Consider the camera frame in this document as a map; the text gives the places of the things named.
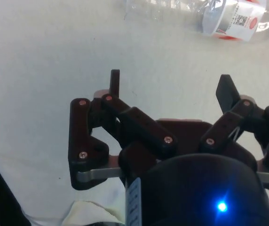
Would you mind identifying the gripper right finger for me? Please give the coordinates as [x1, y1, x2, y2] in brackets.
[198, 74, 269, 194]

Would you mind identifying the clear plastic bottle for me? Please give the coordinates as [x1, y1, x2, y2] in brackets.
[121, 0, 269, 43]

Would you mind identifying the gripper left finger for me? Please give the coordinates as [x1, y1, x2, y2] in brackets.
[68, 69, 179, 190]

